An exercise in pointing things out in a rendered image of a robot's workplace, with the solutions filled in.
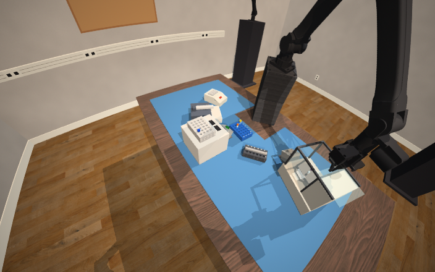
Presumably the blue flat mat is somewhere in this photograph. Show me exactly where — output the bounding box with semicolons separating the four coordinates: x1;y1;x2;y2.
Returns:
150;80;345;272

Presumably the blue tube rack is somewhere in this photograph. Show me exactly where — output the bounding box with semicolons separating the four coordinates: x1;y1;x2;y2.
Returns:
229;122;253;141

